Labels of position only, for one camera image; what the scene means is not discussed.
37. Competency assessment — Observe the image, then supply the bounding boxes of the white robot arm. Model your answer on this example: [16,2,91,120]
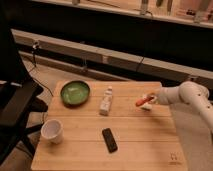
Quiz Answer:
[153,81,213,130]

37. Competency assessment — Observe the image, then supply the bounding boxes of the white bottle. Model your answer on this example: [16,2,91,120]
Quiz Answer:
[99,86,113,116]

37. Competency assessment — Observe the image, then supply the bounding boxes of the black remote control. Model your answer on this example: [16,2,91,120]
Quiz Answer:
[102,128,118,153]

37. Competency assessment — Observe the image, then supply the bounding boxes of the green bowl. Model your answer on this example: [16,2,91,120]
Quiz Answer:
[60,80,90,106]

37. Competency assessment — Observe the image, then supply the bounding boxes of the white cup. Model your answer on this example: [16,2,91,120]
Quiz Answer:
[41,119,63,144]

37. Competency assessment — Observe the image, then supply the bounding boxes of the black chair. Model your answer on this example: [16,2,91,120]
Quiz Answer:
[0,30,48,165]

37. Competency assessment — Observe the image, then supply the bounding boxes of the black cable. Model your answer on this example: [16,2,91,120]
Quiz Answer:
[20,46,54,98]

